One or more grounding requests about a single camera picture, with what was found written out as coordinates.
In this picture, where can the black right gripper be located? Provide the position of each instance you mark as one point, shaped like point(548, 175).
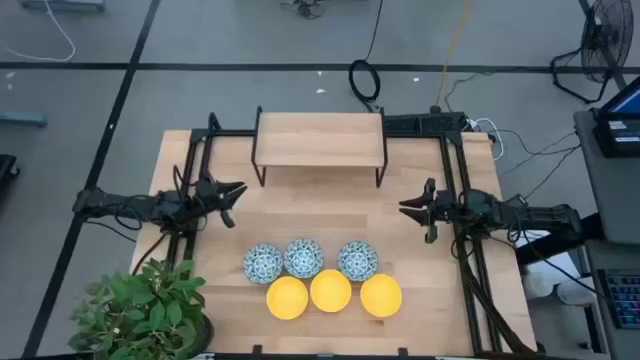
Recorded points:
point(440, 210)

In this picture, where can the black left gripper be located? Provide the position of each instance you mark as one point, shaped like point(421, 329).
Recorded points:
point(210, 197)

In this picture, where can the patterned mini bowl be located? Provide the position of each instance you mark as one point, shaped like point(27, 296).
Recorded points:
point(303, 258)
point(357, 260)
point(263, 263)

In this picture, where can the yellow plastic mini bowl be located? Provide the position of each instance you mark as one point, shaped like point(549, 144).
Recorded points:
point(287, 297)
point(381, 295)
point(330, 290)

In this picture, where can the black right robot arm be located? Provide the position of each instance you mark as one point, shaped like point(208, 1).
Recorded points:
point(540, 215)

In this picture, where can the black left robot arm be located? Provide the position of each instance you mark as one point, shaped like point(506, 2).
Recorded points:
point(150, 206)

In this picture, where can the black perforated electronics box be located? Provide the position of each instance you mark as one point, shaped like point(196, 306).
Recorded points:
point(425, 121)

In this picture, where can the small wooden shelf riser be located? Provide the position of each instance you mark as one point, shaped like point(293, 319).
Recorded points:
point(320, 140)

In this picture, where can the black desk beam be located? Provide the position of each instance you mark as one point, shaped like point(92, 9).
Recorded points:
point(555, 241)

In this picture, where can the white cup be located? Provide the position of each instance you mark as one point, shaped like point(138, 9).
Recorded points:
point(575, 292)
point(537, 284)

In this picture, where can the black plant pot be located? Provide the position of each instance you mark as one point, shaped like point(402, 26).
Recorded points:
point(206, 335)

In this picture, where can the green leafy plant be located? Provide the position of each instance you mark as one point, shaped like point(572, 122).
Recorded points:
point(140, 310)

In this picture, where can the white paper sheet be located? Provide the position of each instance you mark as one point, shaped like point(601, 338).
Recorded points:
point(555, 265)

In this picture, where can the grey desk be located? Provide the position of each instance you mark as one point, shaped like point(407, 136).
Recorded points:
point(615, 200)

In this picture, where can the black device with labels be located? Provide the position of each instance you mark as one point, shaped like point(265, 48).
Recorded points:
point(615, 147)

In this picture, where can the grey floor bar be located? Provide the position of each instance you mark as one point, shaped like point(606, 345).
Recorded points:
point(22, 118)

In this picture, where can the black floor object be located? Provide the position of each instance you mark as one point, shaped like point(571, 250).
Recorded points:
point(7, 170)

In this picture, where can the black backlit keyboard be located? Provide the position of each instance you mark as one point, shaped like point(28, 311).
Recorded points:
point(625, 300)

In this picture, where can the black computer monitor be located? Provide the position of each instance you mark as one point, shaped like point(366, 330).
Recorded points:
point(627, 102)

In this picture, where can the black floor fan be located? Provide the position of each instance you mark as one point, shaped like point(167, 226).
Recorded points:
point(605, 40)

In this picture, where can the grey flat floor object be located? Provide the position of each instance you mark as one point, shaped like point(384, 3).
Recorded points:
point(62, 4)

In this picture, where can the black aluminium table frame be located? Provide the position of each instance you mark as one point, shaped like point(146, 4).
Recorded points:
point(225, 133)

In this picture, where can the black table edge bracket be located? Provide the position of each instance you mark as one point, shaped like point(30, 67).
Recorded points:
point(402, 351)
point(257, 350)

